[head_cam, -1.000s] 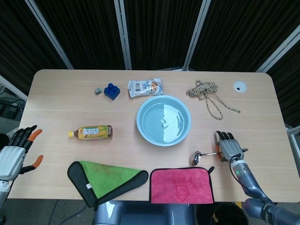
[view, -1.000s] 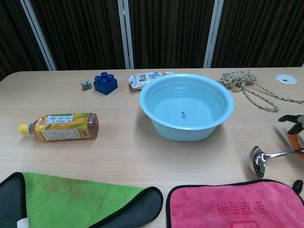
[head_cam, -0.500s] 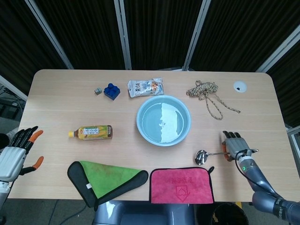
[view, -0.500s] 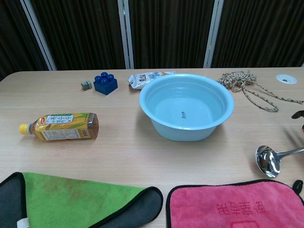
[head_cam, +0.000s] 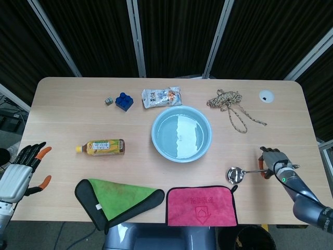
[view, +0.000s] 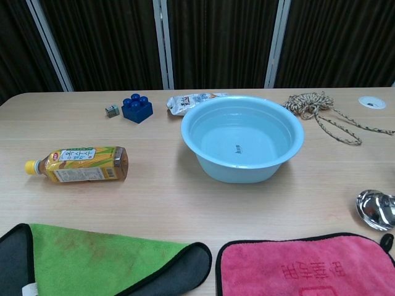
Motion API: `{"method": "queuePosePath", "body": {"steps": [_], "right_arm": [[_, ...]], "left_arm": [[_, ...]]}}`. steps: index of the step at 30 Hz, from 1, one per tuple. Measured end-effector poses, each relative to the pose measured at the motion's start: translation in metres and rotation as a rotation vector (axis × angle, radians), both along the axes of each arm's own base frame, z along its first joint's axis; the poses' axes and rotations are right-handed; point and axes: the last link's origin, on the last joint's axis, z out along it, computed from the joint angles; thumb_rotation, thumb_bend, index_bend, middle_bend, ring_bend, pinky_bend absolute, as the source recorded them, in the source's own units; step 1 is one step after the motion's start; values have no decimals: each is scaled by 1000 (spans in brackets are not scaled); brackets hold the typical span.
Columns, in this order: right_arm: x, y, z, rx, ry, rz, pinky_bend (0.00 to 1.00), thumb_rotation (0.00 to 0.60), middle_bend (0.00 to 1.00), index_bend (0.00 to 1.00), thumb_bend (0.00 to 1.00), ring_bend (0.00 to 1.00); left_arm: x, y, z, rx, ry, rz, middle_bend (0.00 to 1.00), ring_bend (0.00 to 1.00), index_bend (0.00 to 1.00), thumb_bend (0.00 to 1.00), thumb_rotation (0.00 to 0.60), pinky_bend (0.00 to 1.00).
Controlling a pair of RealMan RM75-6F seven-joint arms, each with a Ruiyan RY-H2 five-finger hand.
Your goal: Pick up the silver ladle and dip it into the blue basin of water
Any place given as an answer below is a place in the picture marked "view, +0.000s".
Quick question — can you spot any silver metal ladle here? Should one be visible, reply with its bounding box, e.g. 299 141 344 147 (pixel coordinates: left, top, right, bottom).
356 189 395 231

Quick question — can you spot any light blue plastic basin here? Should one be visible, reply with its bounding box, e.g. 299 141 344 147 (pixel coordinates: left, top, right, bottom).
180 94 306 184

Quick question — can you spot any white snack packet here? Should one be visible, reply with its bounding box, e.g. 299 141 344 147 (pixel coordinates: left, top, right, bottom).
166 92 230 117

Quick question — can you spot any blue toy building block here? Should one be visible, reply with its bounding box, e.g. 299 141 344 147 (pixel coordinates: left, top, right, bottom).
121 92 154 125

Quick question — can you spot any corn tea bottle yellow cap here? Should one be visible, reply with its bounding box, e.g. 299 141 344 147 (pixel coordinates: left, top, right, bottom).
24 146 129 184

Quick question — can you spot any pink cloth black trim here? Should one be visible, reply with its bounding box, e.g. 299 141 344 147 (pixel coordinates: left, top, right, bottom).
215 232 395 296

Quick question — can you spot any green and grey cloth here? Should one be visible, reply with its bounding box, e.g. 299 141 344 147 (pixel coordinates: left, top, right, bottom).
0 223 213 296

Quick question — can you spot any silver partition post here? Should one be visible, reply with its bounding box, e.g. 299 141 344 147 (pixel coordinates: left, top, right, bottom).
152 0 175 91
25 0 74 93
264 0 291 89

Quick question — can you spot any coiled beige speckled rope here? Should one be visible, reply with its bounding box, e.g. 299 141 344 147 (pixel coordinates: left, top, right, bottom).
283 91 395 146

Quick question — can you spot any white table cable grommet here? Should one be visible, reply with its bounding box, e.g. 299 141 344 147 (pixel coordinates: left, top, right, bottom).
357 95 387 109

